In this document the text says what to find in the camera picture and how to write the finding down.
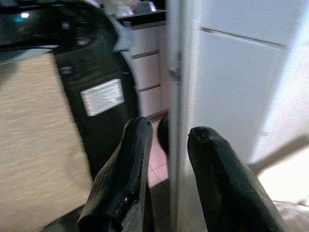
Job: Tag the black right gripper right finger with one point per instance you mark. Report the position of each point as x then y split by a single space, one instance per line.
224 183

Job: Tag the white label sticker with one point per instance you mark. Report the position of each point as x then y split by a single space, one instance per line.
102 97

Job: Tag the white drawer cabinet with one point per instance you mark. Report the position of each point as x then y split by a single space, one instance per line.
148 70

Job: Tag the white door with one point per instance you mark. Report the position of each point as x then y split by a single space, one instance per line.
227 91

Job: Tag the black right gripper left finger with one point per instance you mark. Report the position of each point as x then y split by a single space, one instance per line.
131 169

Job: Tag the grey cloth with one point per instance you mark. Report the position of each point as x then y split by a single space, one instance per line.
124 38

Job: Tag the beige woven panel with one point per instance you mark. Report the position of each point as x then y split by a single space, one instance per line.
36 145

